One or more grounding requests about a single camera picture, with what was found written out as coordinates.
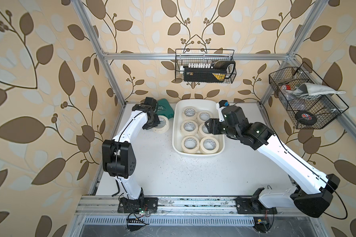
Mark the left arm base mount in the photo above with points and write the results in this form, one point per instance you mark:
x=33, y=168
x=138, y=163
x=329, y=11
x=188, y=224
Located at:
x=141, y=205

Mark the black tape roll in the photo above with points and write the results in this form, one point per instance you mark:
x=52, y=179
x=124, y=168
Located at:
x=306, y=118

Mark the black wire basket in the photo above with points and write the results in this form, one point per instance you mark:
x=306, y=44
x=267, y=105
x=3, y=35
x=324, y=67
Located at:
x=326, y=107
x=186, y=56

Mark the white cloth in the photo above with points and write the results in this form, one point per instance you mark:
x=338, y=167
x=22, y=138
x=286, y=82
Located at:
x=308, y=89

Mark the black yellow box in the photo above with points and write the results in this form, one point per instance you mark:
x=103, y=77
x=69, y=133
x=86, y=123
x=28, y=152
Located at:
x=214, y=72

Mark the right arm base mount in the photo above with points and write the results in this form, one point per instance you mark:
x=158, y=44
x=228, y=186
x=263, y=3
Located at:
x=252, y=206

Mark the black wire basket back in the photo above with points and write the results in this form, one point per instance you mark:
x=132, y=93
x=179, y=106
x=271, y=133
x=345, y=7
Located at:
x=186, y=56

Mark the black wire basket right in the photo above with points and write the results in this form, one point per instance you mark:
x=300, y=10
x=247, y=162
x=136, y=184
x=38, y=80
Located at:
x=326, y=107

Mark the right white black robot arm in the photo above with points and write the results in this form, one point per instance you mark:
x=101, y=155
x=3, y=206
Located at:
x=313, y=190

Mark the masking tape roll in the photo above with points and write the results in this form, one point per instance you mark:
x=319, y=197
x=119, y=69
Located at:
x=203, y=116
x=163, y=126
x=189, y=113
x=189, y=128
x=190, y=144
x=203, y=131
x=209, y=145

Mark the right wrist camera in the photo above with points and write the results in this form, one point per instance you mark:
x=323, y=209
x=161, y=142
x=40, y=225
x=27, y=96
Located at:
x=223, y=103

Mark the green tool case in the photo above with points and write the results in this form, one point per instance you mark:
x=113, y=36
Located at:
x=164, y=109

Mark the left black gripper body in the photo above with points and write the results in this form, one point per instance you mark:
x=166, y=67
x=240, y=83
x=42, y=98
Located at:
x=152, y=121

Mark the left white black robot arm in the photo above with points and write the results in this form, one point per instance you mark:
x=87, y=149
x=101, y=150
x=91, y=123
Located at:
x=118, y=158

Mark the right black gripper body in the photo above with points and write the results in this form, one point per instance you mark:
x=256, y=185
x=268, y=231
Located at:
x=219, y=127

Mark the white plastic storage tray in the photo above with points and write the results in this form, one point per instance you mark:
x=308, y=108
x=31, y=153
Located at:
x=199, y=105

